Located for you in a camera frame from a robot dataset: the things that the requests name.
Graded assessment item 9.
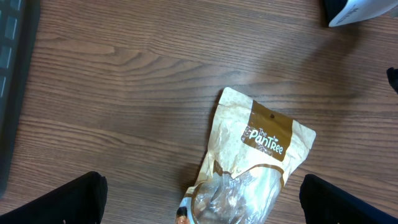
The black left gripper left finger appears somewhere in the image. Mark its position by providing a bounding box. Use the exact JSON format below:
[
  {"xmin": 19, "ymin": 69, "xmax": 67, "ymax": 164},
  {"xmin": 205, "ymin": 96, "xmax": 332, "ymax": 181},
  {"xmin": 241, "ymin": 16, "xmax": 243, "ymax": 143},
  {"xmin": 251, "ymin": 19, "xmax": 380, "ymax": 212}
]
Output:
[{"xmin": 1, "ymin": 171, "xmax": 108, "ymax": 224}]

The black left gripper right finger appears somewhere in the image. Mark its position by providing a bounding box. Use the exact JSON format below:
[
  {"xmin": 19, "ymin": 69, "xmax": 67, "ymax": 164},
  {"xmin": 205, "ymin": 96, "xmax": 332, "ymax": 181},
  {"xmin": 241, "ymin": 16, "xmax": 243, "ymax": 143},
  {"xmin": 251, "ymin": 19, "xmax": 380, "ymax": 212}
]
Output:
[{"xmin": 299, "ymin": 174, "xmax": 397, "ymax": 224}]

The brown Panera snack bag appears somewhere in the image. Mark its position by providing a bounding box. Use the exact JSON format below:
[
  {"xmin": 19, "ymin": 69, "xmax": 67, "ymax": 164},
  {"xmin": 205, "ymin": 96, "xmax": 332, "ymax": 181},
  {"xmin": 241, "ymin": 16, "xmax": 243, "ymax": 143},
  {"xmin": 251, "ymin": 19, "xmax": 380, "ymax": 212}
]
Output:
[{"xmin": 179, "ymin": 87, "xmax": 316, "ymax": 224}]

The small brown snack packet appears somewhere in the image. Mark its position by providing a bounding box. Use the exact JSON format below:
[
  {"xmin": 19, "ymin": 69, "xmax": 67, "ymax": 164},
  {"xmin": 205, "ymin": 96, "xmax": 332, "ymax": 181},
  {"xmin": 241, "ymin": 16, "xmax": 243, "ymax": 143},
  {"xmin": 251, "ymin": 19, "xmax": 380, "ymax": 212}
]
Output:
[{"xmin": 175, "ymin": 207, "xmax": 190, "ymax": 224}]

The white black barcode scanner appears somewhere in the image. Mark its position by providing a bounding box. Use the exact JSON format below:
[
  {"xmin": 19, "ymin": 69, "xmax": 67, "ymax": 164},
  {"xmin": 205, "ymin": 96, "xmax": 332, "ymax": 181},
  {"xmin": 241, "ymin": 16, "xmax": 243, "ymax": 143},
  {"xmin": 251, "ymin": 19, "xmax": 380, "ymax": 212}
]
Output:
[{"xmin": 322, "ymin": 0, "xmax": 397, "ymax": 27}]

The grey plastic mesh basket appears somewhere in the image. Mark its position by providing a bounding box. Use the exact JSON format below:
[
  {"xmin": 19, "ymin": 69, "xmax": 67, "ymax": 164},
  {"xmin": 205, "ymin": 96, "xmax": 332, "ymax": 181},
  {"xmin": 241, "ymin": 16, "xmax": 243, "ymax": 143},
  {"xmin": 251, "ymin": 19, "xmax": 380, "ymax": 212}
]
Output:
[{"xmin": 1, "ymin": 0, "xmax": 40, "ymax": 195}]

